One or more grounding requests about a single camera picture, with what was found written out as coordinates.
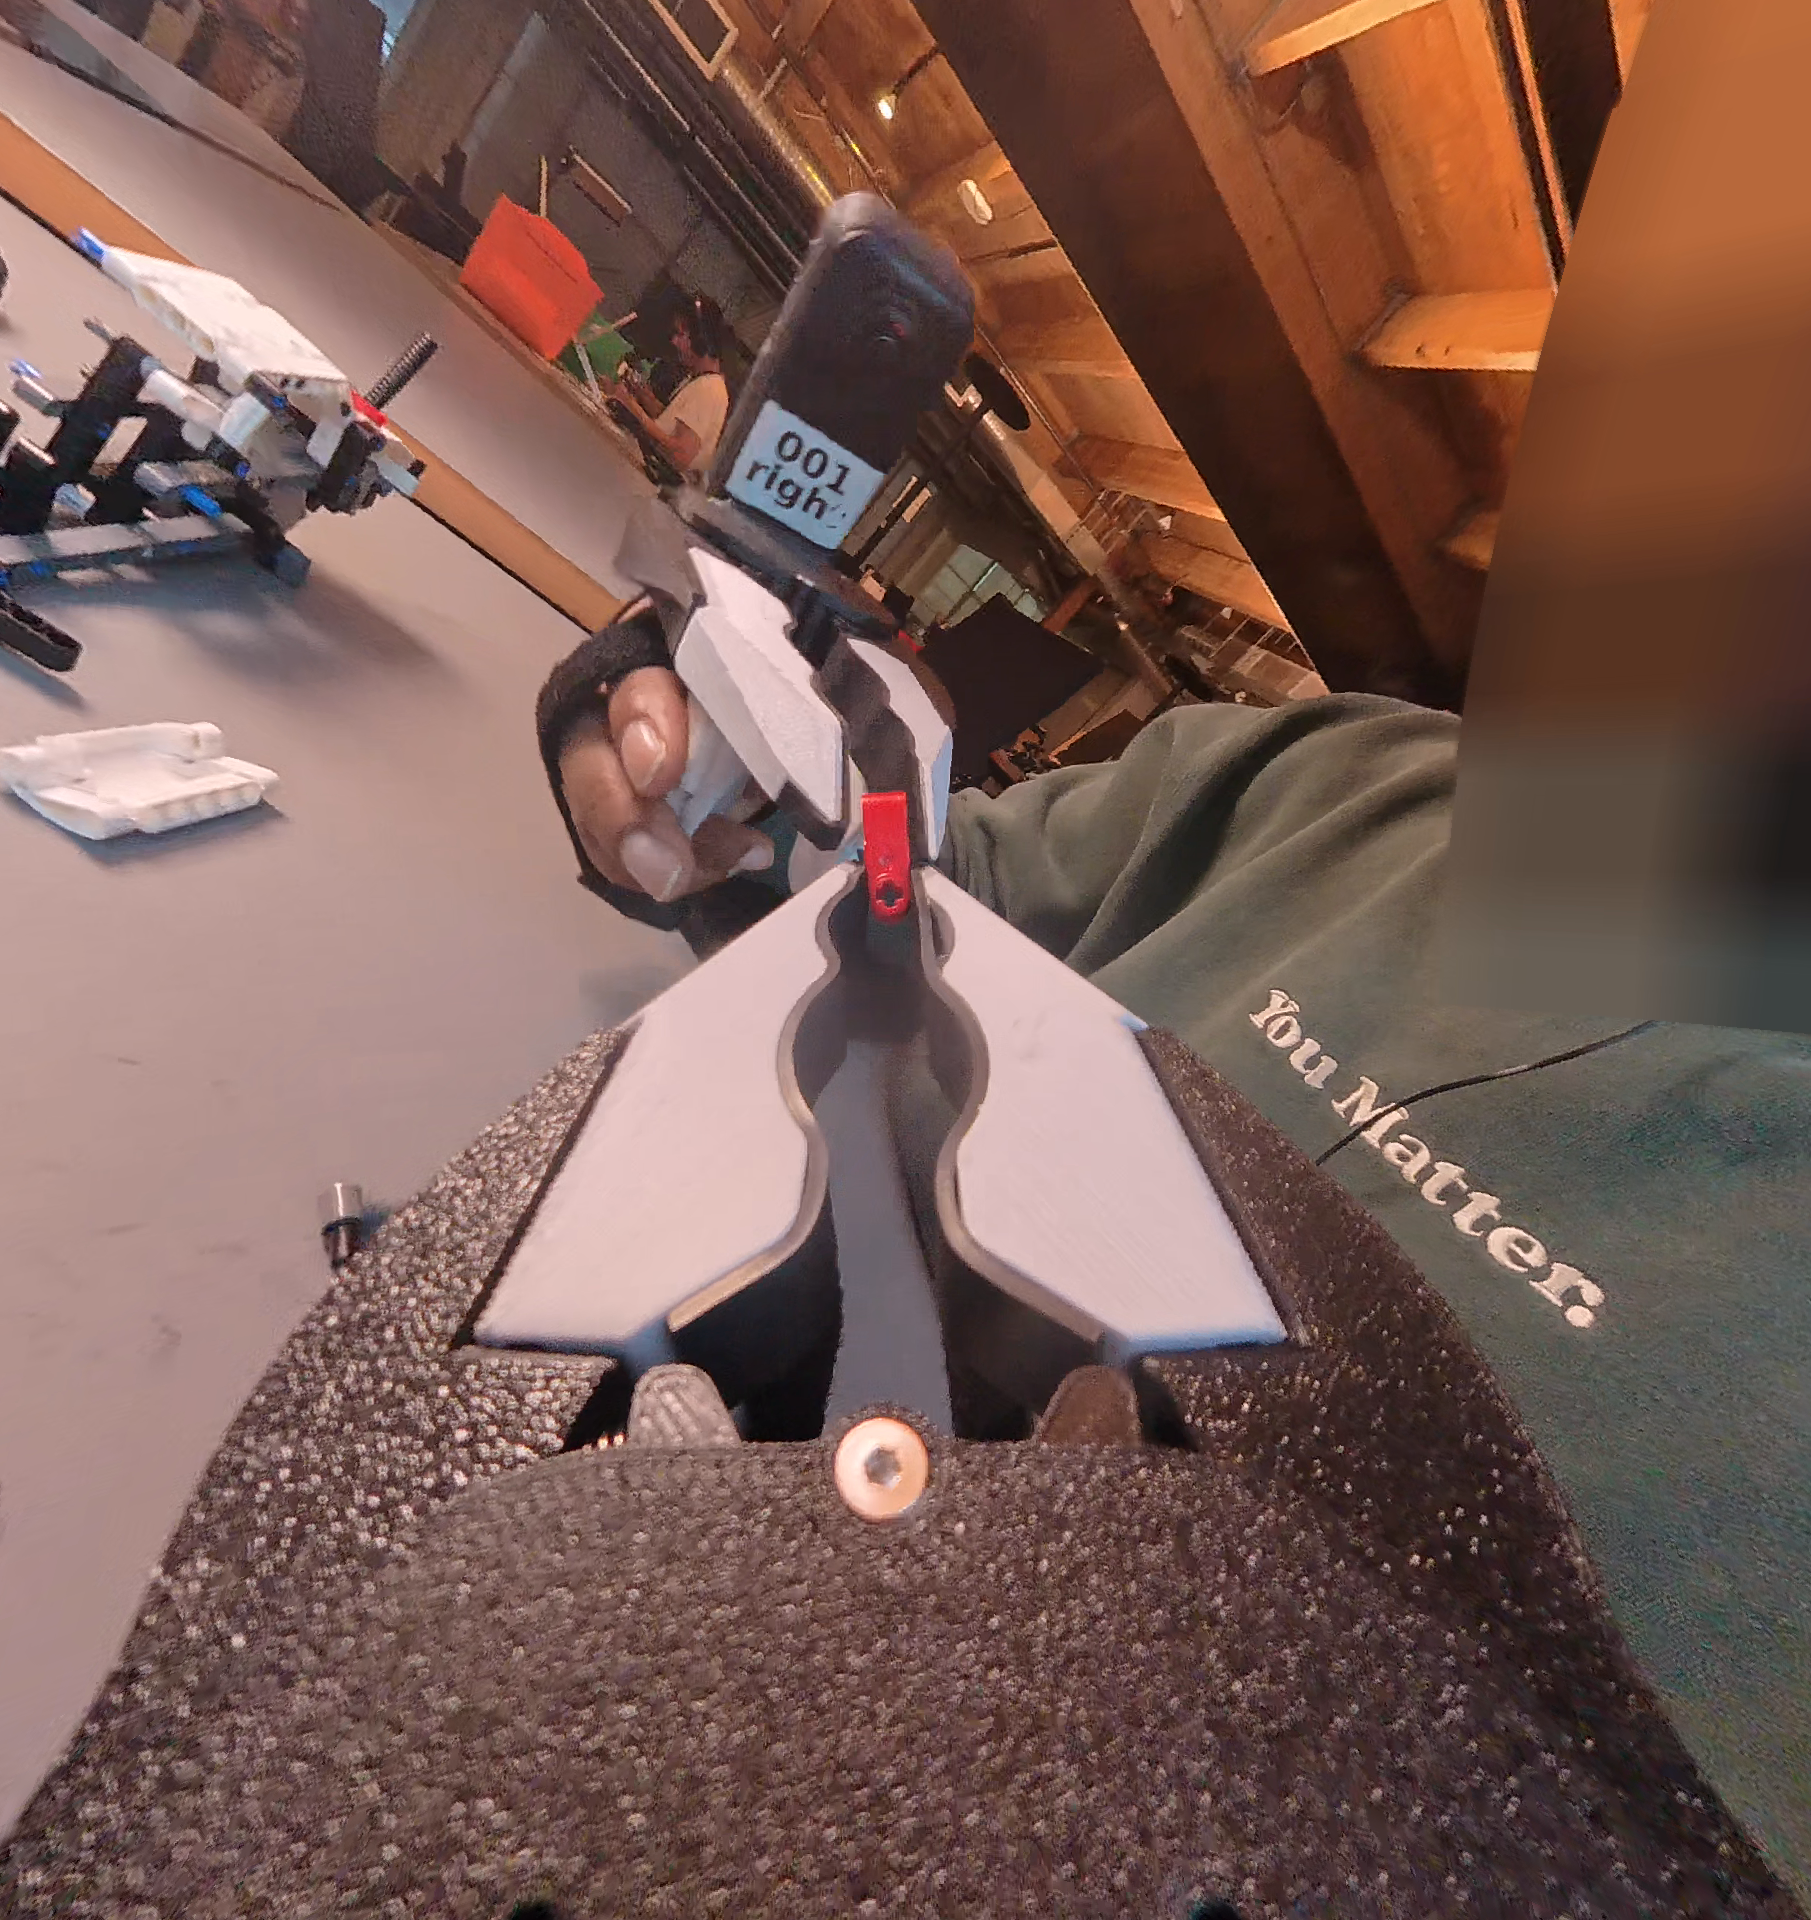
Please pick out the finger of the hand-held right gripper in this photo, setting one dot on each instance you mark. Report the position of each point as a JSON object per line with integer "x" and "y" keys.
{"x": 926, "y": 734}
{"x": 755, "y": 674}

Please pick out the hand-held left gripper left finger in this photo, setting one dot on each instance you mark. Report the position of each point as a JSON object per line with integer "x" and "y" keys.
{"x": 665, "y": 1185}

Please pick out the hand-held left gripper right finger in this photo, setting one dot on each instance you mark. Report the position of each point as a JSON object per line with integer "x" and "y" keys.
{"x": 1099, "y": 1185}

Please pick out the red brick connector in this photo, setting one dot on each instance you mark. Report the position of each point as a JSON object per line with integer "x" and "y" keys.
{"x": 884, "y": 840}

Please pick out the grey brick pin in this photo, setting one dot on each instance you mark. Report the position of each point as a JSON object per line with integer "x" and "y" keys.
{"x": 341, "y": 1215}

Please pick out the white toy brick truck model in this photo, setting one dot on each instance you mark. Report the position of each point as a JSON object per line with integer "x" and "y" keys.
{"x": 216, "y": 315}

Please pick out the person's right forearm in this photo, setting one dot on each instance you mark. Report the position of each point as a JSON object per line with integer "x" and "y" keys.
{"x": 1221, "y": 840}

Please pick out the grey desk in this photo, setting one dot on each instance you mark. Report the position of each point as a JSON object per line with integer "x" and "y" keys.
{"x": 244, "y": 974}

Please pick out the person's right hand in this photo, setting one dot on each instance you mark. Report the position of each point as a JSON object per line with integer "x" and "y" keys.
{"x": 634, "y": 795}

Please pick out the black partition panel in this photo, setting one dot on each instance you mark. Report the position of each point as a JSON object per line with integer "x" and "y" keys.
{"x": 1025, "y": 688}

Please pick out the orange plastic crate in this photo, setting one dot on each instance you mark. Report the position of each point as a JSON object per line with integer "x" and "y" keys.
{"x": 531, "y": 278}

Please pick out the person's green sweater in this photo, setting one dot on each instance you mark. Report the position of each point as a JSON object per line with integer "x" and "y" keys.
{"x": 1670, "y": 1350}

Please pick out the white brick panel piece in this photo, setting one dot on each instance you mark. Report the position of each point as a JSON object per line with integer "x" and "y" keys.
{"x": 125, "y": 780}

